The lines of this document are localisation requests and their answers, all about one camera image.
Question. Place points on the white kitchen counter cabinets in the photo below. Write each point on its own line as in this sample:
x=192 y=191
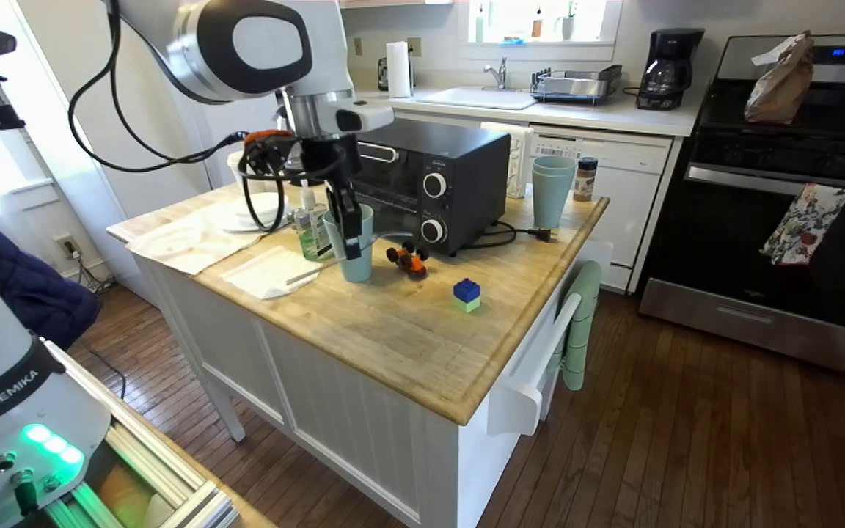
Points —
x=638 y=187

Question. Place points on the floral kitchen towel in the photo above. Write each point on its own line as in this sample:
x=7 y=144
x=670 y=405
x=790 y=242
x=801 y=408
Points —
x=801 y=226

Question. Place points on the dark blue jacket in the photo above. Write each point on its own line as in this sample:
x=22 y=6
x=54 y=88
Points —
x=22 y=280

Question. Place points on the white kitchen island cart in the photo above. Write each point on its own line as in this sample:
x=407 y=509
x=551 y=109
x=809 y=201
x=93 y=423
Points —
x=372 y=390

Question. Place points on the teal hanging towel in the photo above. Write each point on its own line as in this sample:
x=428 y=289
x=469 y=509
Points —
x=582 y=324

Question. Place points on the white wall outlet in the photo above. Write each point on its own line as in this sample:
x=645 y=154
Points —
x=66 y=244

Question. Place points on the black orange toy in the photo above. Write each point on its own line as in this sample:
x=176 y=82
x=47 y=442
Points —
x=407 y=263

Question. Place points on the black toaster oven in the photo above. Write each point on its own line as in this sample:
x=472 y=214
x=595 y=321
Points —
x=440 y=147

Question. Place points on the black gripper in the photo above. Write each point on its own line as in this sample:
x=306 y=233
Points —
x=330 y=162

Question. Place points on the white paper towel roll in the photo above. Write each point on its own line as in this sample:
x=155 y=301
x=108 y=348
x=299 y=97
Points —
x=396 y=69

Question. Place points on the aluminium profile frame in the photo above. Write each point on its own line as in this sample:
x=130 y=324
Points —
x=148 y=459

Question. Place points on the white cloth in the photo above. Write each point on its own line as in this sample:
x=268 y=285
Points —
x=265 y=275

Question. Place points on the black coffee maker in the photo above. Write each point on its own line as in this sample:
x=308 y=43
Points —
x=670 y=69

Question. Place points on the chrome sink faucet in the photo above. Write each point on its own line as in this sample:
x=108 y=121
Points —
x=500 y=75

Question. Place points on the white round plate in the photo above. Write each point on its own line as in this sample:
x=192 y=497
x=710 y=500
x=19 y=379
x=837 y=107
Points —
x=233 y=219

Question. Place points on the single teal plastic cup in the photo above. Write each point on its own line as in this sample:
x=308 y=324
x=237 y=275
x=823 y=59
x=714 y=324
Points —
x=358 y=264

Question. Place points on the brown paper bag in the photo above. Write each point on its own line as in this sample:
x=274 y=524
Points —
x=777 y=88

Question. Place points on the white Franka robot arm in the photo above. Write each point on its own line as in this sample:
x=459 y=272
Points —
x=246 y=49

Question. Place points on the stainless black kitchen stove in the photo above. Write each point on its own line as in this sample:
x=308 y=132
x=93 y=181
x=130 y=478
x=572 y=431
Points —
x=762 y=244

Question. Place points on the blue green hexagon block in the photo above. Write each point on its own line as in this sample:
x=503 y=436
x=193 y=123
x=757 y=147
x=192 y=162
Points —
x=468 y=295

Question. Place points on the small spice jar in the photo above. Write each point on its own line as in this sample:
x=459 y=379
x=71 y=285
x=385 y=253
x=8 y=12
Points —
x=585 y=181

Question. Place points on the grey dish rack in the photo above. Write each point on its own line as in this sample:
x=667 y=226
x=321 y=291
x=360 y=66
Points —
x=572 y=87

